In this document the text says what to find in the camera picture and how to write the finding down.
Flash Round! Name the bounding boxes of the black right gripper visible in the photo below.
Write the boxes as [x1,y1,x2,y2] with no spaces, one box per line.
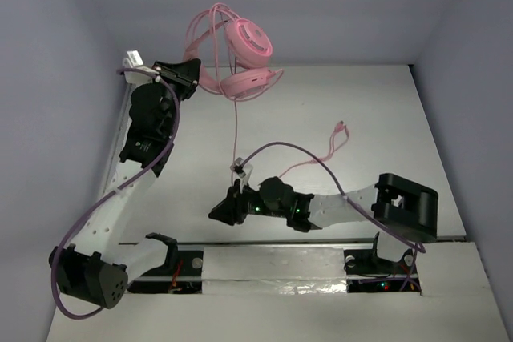
[209,176,289,223]

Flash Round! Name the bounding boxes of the pink over-ear headphones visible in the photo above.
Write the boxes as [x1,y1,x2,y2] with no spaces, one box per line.
[184,2,284,102]

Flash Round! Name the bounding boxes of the pink headphone cable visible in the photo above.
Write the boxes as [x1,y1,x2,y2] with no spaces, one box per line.
[208,3,352,183]

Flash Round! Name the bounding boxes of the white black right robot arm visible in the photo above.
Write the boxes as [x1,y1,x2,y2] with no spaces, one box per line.
[208,173,438,272]

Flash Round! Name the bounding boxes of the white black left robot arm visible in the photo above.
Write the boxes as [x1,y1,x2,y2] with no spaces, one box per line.
[49,58,201,320]

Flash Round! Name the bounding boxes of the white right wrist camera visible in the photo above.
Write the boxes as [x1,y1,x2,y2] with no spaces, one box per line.
[230,157,253,187]

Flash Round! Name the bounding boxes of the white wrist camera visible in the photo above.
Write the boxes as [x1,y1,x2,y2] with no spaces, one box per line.
[230,157,253,187]
[123,50,158,84]

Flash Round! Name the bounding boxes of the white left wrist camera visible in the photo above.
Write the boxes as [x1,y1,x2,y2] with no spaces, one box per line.
[123,50,158,84]

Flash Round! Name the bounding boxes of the foil covered base rail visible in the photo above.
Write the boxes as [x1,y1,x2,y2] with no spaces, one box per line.
[128,243,422,295]

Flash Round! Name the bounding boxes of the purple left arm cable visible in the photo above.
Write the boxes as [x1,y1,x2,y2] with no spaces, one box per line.
[50,67,181,319]

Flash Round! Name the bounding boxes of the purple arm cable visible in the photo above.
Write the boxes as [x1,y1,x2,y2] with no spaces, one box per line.
[50,67,181,319]
[240,142,426,255]

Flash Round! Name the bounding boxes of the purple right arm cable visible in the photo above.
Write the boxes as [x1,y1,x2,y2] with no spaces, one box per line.
[240,142,426,255]

